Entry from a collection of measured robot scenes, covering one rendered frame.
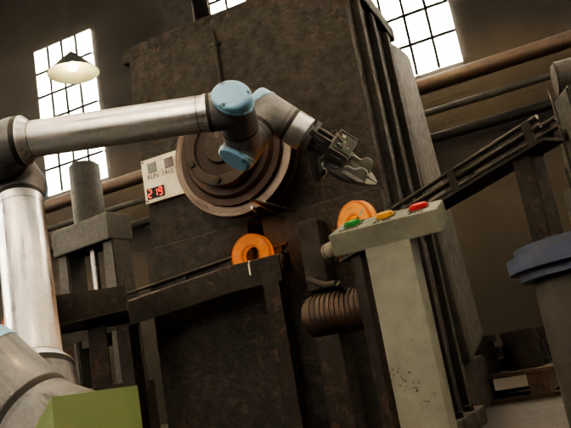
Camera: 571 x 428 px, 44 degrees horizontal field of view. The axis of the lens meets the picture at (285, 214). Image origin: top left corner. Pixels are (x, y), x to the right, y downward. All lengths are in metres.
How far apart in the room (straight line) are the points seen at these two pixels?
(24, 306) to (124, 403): 0.39
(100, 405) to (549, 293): 0.74
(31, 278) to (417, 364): 0.84
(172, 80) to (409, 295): 1.74
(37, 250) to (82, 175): 6.78
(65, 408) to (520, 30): 8.16
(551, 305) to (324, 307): 1.15
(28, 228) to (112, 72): 9.53
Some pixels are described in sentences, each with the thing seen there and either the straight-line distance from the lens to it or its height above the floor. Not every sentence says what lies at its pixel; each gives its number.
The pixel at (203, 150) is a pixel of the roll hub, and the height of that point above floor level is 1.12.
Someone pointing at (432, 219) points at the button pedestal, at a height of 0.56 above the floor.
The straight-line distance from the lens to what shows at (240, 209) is 2.49.
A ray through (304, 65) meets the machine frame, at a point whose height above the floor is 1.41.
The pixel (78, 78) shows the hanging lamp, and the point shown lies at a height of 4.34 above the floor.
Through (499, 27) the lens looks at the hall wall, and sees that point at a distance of 9.01.
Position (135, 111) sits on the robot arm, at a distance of 1.64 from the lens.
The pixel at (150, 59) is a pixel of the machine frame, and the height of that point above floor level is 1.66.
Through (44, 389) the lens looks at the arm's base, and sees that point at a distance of 1.28.
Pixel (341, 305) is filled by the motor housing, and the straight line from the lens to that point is 2.14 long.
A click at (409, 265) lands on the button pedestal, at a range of 1.49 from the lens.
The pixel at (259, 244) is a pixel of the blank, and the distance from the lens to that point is 2.46.
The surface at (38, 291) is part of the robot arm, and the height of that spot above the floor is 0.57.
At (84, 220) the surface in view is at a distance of 8.27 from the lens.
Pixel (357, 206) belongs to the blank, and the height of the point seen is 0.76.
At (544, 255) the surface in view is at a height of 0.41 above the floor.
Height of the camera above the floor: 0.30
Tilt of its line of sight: 13 degrees up
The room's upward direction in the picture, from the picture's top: 10 degrees counter-clockwise
